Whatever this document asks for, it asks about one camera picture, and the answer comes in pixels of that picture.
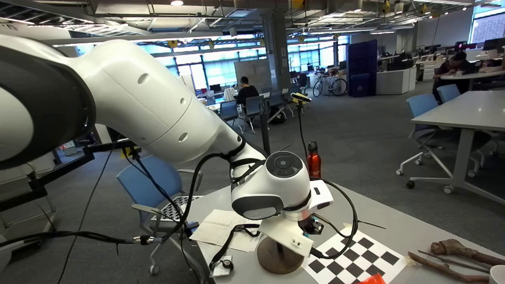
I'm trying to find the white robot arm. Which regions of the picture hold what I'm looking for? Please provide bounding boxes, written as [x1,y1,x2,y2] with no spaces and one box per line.
[0,34,333,219]

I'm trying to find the red water bottle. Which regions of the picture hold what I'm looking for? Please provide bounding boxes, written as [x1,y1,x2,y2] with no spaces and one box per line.
[308,141,322,179]

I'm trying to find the white paper sheets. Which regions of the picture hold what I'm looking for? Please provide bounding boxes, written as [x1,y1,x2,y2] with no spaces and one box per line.
[191,209,257,252]

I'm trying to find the bicycle in background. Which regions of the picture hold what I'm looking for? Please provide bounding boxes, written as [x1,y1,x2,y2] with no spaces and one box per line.
[312,69,347,96]

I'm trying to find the blue office chair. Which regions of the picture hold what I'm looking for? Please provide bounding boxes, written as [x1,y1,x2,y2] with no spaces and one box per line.
[117,154,202,275]

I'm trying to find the black white checkerboard sheet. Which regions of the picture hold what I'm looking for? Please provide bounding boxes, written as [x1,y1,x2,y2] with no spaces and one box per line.
[303,231,407,284]

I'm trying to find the orange plastic bag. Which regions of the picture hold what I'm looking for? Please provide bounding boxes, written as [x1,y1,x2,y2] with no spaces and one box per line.
[360,274,387,284]

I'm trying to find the seated person in black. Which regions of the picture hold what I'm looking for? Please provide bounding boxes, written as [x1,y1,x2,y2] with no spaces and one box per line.
[432,51,477,102]

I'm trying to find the grey office table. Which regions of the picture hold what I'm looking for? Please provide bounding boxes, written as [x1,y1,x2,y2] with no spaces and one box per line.
[410,89,505,204]

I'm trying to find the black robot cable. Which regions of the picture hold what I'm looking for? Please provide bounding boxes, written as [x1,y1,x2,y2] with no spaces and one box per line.
[0,138,360,284]

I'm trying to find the black gooseneck camera mount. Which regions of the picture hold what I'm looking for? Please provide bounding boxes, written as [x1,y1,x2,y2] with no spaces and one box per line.
[290,92,311,151]

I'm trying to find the black strap loop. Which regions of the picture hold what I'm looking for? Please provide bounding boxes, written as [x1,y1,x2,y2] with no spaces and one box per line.
[208,222,263,274]

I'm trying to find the black camera stand with base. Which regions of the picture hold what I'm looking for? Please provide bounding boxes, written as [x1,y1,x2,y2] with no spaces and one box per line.
[256,236,303,274]

